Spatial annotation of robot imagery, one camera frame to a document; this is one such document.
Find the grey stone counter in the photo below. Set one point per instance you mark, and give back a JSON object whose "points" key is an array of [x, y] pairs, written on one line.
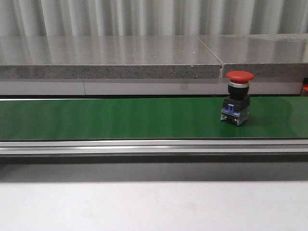
{"points": [[151, 65]]}

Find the red plastic tray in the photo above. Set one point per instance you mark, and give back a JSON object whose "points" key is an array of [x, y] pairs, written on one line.
{"points": [[304, 91]]}

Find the green conveyor belt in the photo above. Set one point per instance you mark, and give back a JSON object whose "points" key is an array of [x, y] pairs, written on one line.
{"points": [[151, 127]]}

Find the pleated grey curtain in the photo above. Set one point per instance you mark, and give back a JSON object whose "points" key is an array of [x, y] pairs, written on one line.
{"points": [[151, 17]]}

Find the red mushroom push button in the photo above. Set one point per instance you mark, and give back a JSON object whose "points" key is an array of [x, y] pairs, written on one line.
{"points": [[235, 107]]}

